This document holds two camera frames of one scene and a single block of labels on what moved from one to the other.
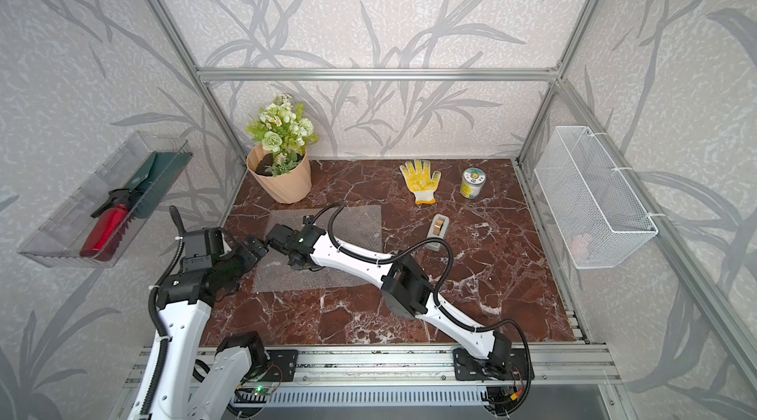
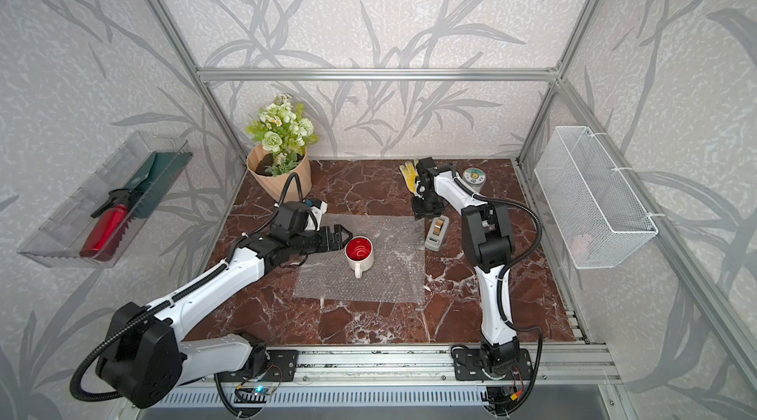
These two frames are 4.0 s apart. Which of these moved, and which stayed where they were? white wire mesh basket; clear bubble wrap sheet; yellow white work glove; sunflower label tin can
Moved: clear bubble wrap sheet
Stayed: yellow white work glove; white wire mesh basket; sunflower label tin can
